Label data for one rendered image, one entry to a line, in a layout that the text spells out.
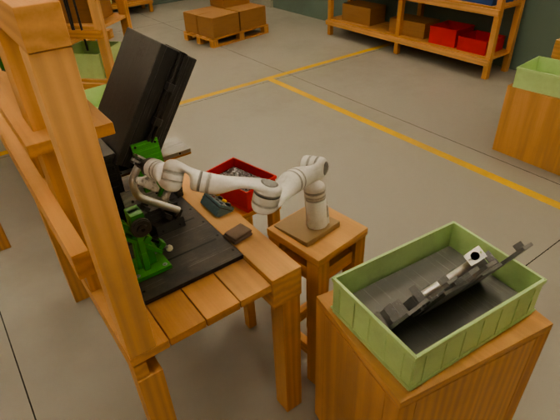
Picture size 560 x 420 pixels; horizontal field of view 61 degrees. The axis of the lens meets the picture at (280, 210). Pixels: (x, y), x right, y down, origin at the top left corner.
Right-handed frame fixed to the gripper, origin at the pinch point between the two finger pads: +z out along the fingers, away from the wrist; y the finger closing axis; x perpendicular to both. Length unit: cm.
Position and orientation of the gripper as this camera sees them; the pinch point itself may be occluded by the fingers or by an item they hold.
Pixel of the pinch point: (140, 163)
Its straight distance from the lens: 187.4
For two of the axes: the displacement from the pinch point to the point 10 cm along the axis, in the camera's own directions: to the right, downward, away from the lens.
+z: -5.8, -2.0, 7.9
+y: -7.0, -3.7, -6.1
